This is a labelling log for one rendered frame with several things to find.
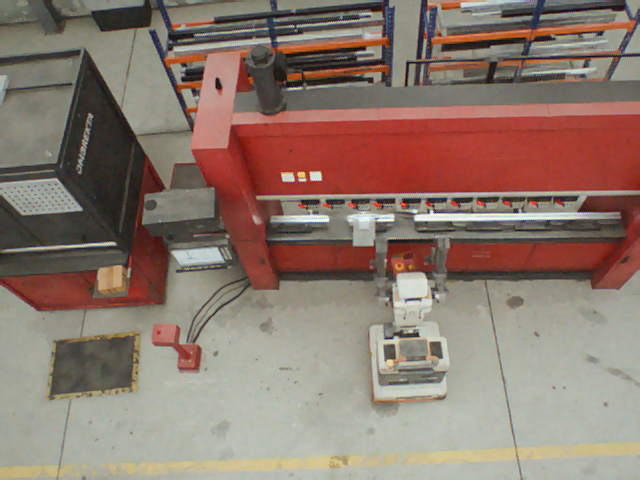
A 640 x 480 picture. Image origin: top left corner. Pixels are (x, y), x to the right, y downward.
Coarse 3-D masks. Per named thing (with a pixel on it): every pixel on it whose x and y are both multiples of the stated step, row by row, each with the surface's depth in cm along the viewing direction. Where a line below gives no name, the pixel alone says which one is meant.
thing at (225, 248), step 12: (180, 240) 415; (192, 240) 414; (204, 240) 413; (216, 240) 409; (228, 240) 409; (228, 252) 417; (192, 264) 433; (204, 264) 433; (216, 264) 434; (228, 264) 435
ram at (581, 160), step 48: (240, 144) 390; (288, 144) 388; (336, 144) 386; (384, 144) 383; (432, 144) 381; (480, 144) 379; (528, 144) 377; (576, 144) 374; (624, 144) 372; (288, 192) 441; (336, 192) 438; (384, 192) 436; (432, 192) 433; (528, 192) 427
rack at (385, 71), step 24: (384, 0) 538; (168, 24) 555; (192, 24) 554; (288, 48) 524; (312, 48) 525; (336, 48) 526; (384, 48) 591; (168, 72) 546; (312, 72) 554; (336, 72) 553; (360, 72) 554; (384, 72) 621; (192, 120) 610
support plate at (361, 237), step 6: (354, 222) 474; (372, 222) 473; (354, 228) 471; (372, 228) 470; (354, 234) 469; (360, 234) 468; (366, 234) 468; (372, 234) 467; (354, 240) 466; (360, 240) 466; (366, 240) 465; (372, 240) 465
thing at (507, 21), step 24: (504, 0) 518; (528, 0) 516; (552, 0) 516; (576, 0) 516; (600, 0) 513; (624, 0) 503; (456, 24) 509; (480, 24) 504; (504, 24) 504; (528, 24) 504; (552, 24) 504
